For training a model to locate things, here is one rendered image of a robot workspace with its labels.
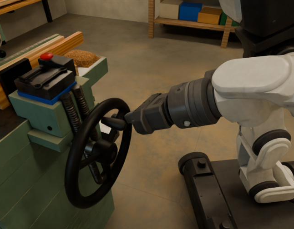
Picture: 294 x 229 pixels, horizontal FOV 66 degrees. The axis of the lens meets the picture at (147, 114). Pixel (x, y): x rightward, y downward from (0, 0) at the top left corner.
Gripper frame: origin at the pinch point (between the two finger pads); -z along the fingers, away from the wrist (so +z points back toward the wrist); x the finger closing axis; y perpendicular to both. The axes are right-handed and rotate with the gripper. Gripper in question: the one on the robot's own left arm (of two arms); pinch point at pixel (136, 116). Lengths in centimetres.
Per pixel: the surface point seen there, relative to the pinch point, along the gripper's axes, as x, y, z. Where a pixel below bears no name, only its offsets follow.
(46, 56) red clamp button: -1.7, 20.4, -16.1
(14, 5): 151, 109, -224
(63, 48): 21.3, 23.4, -35.6
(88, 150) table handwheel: -4.9, -4.7, -15.6
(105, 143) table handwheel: -2.9, -4.4, -10.9
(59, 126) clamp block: -8.9, 5.0, -14.7
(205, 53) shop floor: 253, -33, -64
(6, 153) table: -17.6, 4.5, -25.1
